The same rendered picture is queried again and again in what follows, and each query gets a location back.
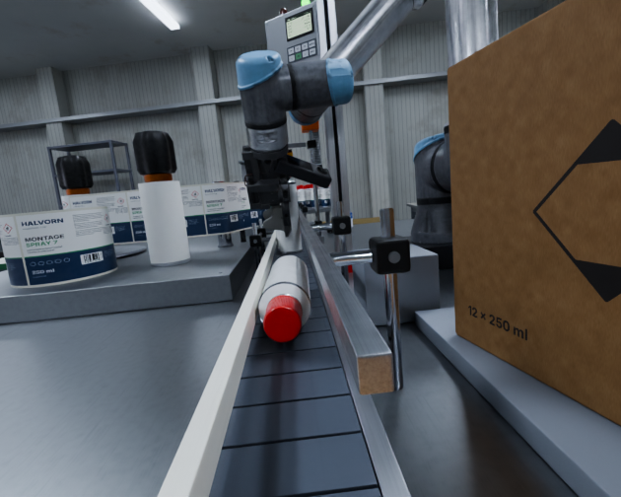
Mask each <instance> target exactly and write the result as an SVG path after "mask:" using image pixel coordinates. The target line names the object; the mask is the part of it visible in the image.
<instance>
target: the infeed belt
mask: <svg viewBox="0 0 621 497"><path fill-rule="evenodd" d="M301 238H302V248H303V251H301V252H298V253H291V254H292V255H296V256H298V257H299V258H301V259H302V260H303V261H304V262H305V264H306V265H307V267H308V271H309V284H310V302H311V313H310V318H309V320H308V322H307V323H306V324H305V325H304V326H303V327H302V329H301V331H300V333H299V335H298V336H297V337H296V338H295V339H293V340H291V341H288V342H277V341H274V340H272V339H271V338H269V337H268V336H267V334H266V333H265V331H264V328H263V322H262V321H261V319H260V317H259V315H257V319H256V323H255V326H254V330H253V334H252V338H251V341H250V344H249V348H248V351H247V355H246V359H245V362H244V366H243V370H242V374H241V380H240V384H239V387H238V391H237V395H236V399H235V402H234V406H233V410H232V413H231V417H230V421H229V424H228V428H227V432H226V436H225V439H224V443H223V447H222V450H221V453H220V457H219V461H218V464H217V468H216V472H215V475H214V479H213V483H212V486H211V490H210V494H209V497H381V495H380V490H379V489H378V483H377V480H376V477H375V473H374V470H373V467H372V463H371V460H370V457H369V453H368V450H367V447H366V443H365V440H364V437H363V434H362V430H361V427H360V423H359V420H358V417H357V413H356V410H355V407H354V403H353V400H352V397H351V394H350V391H349V388H348V385H347V381H346V378H345V375H344V371H343V368H342V365H341V361H340V358H339V355H338V351H337V348H336V345H335V341H334V338H333V335H332V331H331V328H330V325H329V321H328V318H327V315H326V311H325V308H324V305H323V302H322V299H321V296H320V292H319V289H318V286H317V282H316V279H315V276H314V273H313V269H312V266H311V260H310V257H309V254H308V250H307V247H306V244H305V240H304V237H303V234H302V230H301Z"/></svg>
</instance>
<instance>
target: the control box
mask: <svg viewBox="0 0 621 497"><path fill-rule="evenodd" d="M311 7H312V14H313V26H314V33H311V34H309V35H304V36H301V37H299V38H296V39H293V40H290V41H287V36H286V25H285V18H288V17H290V16H292V15H295V14H297V13H300V12H302V11H304V10H306V9H308V8H311ZM265 29H266V38H267V48H268V50H272V51H276V52H278V53H279V54H280V56H281V61H282V62H283V63H286V64H288V54H287V48H288V47H291V46H294V45H296V44H299V43H302V42H305V41H308V40H310V39H313V38H316V49H317V55H315V56H312V57H309V58H306V59H303V60H300V61H297V62H294V63H298V62H307V61H316V60H320V49H319V36H318V24H317V12H316V2H315V1H313V2H311V3H309V4H307V5H305V6H303V7H300V8H298V9H295V10H293V11H291V12H288V13H286V14H284V15H281V16H279V17H276V18H274V19H272V20H269V21H267V22H265Z"/></svg>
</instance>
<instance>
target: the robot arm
mask: <svg viewBox="0 0 621 497"><path fill-rule="evenodd" d="M426 1H427V0H372V1H371V2H370V3H369V4H368V5H367V7H366V8H365V9H364V10H363V11H362V12H361V14H360V15H359V16H358V17H357V18H356V19H355V21H354V22H353V23H352V24H351V25H350V26H349V28H348V29H347V30H346V31H345V32H344V33H343V35H342V36H341V37H340V38H339V39H338V40H337V41H336V42H335V43H334V44H333V45H332V46H331V47H330V49H329V50H328V51H327V52H326V53H325V54H324V56H323V57H322V58H321V59H320V60H316V61H307V62H298V63H288V64H286V63H283V62H282V61H281V56H280V54H279V53H278V52H276V51H272V50H264V51H263V50H258V51H252V52H247V53H244V54H242V55H241V56H239V58H238V59H237V62H236V67H237V75H238V83H239V84H238V89H239V90H240V95H241V106H242V111H243V117H244V123H245V130H246V136H247V142H248V145H246V146H242V152H241V155H242V160H243V161H244V165H245V170H246V176H245V177H244V185H245V186H246V189H247V194H248V200H249V205H250V209H260V210H262V209H267V210H266V211H264V212H263V218H264V219H266V220H265V221H263V227H264V228H265V229H270V230H280V231H284V232H285V237H289V235H290V233H291V232H292V226H291V216H290V206H289V202H291V197H290V187H289V179H290V177H292V178H297V179H300V180H303V181H306V182H309V183H312V184H315V185H318V186H320V187H323V188H328V187H329V185H330V183H331V181H332V178H331V176H330V173H329V170H328V169H326V168H323V167H320V166H318V165H315V164H312V163H309V162H307V161H304V160H301V159H298V158H295V157H293V156H290V155H287V154H288V152H289V149H288V142H289V137H288V127H287V115H286V111H288V112H289V115H290V116H291V118H292V119H293V120H294V121H295V122H296V123H298V124H299V125H311V124H313V123H316V122H317V121H318V120H319V119H320V118H321V116H322V114H323V113H324V112H325V111H326V110H327V109H328V107H333V106H335V107H338V106H339V105H345V104H348V103H349V102H350V101H351V99H352V97H353V92H354V77H355V76H356V75H357V74H358V72H359V71H360V70H361V69H362V68H363V67H364V65H365V64H366V63H367V62H368V61H369V60H370V59H371V57H372V56H373V55H374V54H375V53H376V52H377V50H378V49H379V48H380V47H381V46H382V45H383V43H384V42H385V41H386V40H387V39H388V38H389V36H390V35H391V34H392V33H393V32H394V31H395V30H396V28H397V27H398V26H399V25H400V24H401V23H402V21H403V20H404V19H405V18H406V17H407V16H408V15H409V13H410V12H415V11H418V10H419V9H420V8H421V7H422V6H423V5H424V4H425V2H426ZM445 10H446V27H447V43H448V68H450V67H451V66H452V65H454V64H456V63H457V62H459V61H461V60H463V59H464V58H466V57H468V56H469V55H471V54H473V53H475V52H476V51H478V50H480V49H482V48H483V47H485V46H487V45H489V44H490V43H492V42H494V41H496V40H497V39H499V29H498V4H497V0H445ZM413 162H414V165H415V181H416V198H417V211H416V215H415V218H414V222H413V226H412V230H411V241H412V242H414V243H419V244H452V219H451V188H450V157H449V121H448V122H447V123H446V124H445V125H444V133H440V134H436V135H435V136H430V137H427V138H424V139H422V140H421V141H419V142H418V143H417V144H416V145H415V148H414V158H413ZM245 182H246V184H245ZM280 203H281V205H280ZM270 206H271V208H270Z"/></svg>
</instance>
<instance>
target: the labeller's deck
mask: <svg viewBox="0 0 621 497"><path fill-rule="evenodd" d="M231 237H232V244H234V245H233V246H232V247H227V248H218V244H219V241H218V236H207V237H197V238H188V245H189V252H190V257H191V260H190V261H189V262H187V263H183V264H178V265H173V266H164V267H153V266H151V260H150V255H149V249H148V243H147V242H146V243H135V244H125V245H114V246H115V247H123V246H145V247H146V249H145V250H142V251H140V252H136V253H133V254H128V255H125V256H120V257H117V258H116V259H117V265H118V269H116V270H115V271H112V272H110V273H108V274H105V275H101V276H97V277H93V278H89V279H85V280H80V281H75V282H69V283H64V284H57V285H51V286H43V287H33V288H13V287H11V284H10V279H9V275H8V270H5V271H1V272H0V324H3V323H13V322H22V321H32V320H50V319H60V318H70V317H78V316H88V315H98V314H107V313H117V312H127V311H136V310H146V309H155V308H164V307H174V306H184V305H193V304H203V303H213V302H222V301H231V300H232V299H233V298H234V297H235V295H236V293H237V291H238V289H239V287H240V286H241V284H242V282H243V280H244V278H245V277H246V275H247V273H248V271H249V269H250V267H251V266H252V264H253V262H254V260H255V251H254V248H251V247H250V244H249V236H245V238H246V242H244V243H241V235H240V233H237V234H231Z"/></svg>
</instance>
